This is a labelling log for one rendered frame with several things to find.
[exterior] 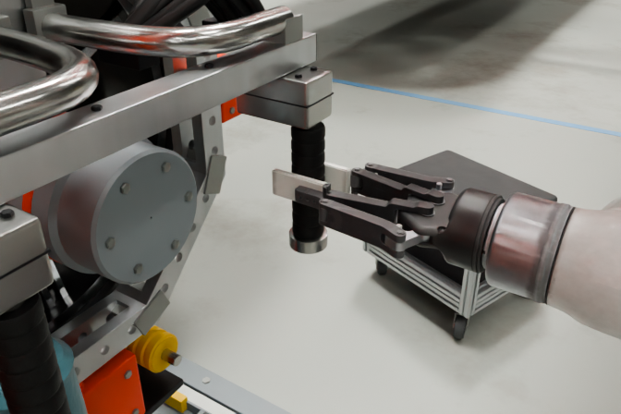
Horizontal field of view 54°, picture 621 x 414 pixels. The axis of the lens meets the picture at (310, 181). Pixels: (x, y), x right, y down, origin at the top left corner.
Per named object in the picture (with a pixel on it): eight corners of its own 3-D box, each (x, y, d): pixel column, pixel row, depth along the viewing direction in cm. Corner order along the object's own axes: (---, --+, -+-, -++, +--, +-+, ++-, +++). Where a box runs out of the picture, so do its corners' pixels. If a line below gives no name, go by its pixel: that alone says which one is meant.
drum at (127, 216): (77, 193, 74) (54, 82, 67) (211, 247, 63) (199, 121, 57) (-36, 249, 63) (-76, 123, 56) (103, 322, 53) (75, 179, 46)
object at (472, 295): (543, 298, 179) (566, 197, 163) (463, 351, 159) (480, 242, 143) (433, 236, 208) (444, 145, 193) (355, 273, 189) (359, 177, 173)
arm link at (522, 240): (562, 272, 59) (501, 252, 62) (581, 188, 54) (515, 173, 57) (537, 324, 52) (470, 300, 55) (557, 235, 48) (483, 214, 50)
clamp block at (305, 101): (263, 99, 68) (261, 53, 65) (333, 115, 64) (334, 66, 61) (235, 113, 64) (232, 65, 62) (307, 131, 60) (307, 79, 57)
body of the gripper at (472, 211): (475, 293, 54) (383, 261, 59) (504, 248, 61) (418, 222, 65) (487, 222, 51) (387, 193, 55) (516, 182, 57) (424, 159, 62)
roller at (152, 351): (64, 295, 103) (57, 267, 101) (193, 363, 89) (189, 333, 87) (33, 314, 99) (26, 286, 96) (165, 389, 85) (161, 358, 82)
